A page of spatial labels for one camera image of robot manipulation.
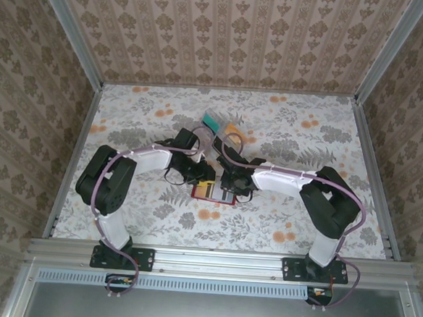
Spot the aluminium frame post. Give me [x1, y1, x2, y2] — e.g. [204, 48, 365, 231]
[25, 0, 112, 89]
[352, 0, 423, 109]

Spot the aluminium table side rail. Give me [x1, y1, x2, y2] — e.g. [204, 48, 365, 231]
[42, 80, 104, 241]
[340, 101, 412, 262]

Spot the grey slotted cable duct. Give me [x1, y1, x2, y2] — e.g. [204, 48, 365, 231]
[37, 266, 334, 303]

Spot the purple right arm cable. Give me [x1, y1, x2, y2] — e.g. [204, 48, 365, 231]
[210, 132, 372, 316]

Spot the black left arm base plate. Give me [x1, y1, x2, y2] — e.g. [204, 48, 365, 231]
[89, 243, 155, 273]

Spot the aluminium front rail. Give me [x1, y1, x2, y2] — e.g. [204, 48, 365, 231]
[25, 235, 422, 292]

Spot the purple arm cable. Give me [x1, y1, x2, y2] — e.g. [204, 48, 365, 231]
[210, 132, 372, 316]
[84, 119, 215, 306]

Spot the clear acrylic organizer box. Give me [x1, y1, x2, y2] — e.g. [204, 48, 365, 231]
[196, 108, 251, 160]

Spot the grey metal panel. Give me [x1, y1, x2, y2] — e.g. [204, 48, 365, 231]
[22, 266, 416, 317]

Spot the orange card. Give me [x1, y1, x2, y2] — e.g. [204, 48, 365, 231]
[222, 122, 244, 147]

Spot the red card holder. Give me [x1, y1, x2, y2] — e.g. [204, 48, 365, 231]
[190, 178, 239, 206]

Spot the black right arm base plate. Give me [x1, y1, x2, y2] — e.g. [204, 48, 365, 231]
[281, 256, 350, 287]

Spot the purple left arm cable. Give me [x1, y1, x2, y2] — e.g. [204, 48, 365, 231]
[84, 119, 215, 306]

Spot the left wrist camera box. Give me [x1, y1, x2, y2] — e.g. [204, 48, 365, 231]
[175, 127, 201, 152]

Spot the black cable outlet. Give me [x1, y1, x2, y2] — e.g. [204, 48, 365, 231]
[104, 272, 137, 295]
[304, 285, 335, 308]

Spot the teal card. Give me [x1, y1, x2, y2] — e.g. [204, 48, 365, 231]
[201, 111, 222, 132]

